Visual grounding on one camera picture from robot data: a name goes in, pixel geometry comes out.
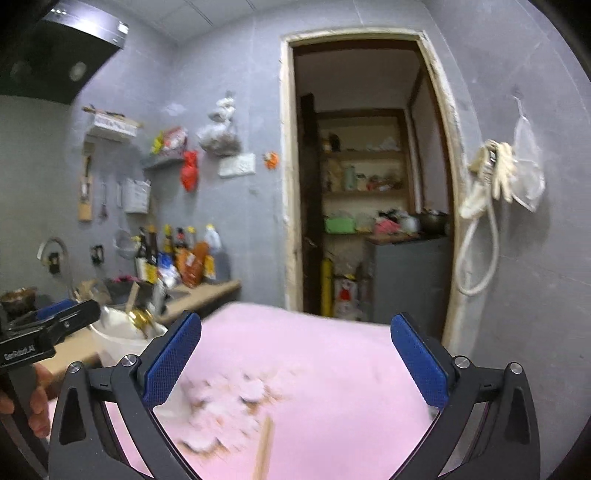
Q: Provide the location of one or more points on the wooden spatula in holder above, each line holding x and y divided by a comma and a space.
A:
129, 305

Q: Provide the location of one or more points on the white wall socket strip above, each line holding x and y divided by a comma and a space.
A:
238, 165

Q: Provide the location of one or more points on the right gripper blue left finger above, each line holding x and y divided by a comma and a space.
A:
165, 357

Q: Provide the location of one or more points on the large clear oil bottle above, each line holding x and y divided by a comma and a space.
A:
213, 241

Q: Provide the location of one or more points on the white hanging basket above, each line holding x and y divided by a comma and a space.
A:
111, 126

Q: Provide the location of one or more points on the red plastic bag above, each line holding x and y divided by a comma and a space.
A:
189, 173

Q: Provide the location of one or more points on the white plastic utensil holder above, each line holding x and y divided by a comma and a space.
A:
114, 336

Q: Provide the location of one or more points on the wooden pantry shelf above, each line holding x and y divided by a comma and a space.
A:
353, 164

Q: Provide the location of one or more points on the orange snack packet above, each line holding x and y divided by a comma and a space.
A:
192, 264

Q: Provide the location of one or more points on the dark soy sauce bottle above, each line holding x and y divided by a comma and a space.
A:
141, 256

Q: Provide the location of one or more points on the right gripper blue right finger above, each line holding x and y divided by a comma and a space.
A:
429, 375

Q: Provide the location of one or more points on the gold handled utensil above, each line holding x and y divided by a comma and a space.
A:
142, 321

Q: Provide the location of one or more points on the grey cabinet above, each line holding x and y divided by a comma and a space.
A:
411, 277

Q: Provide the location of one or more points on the white gloves on hook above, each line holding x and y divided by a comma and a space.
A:
494, 166

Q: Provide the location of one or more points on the clear plastic bag on hook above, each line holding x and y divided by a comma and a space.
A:
528, 181

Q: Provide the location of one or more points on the pink floral tablecloth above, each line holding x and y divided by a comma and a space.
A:
342, 402

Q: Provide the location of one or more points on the wooden chopstick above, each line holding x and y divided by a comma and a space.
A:
261, 468

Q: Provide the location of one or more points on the left hand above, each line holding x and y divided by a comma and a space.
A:
38, 420

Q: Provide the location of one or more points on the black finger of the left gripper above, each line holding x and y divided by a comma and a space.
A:
51, 310

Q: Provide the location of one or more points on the grey hanging plastic bag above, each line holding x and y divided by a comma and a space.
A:
220, 136

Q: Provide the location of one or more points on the black range hood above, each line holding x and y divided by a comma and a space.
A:
62, 52

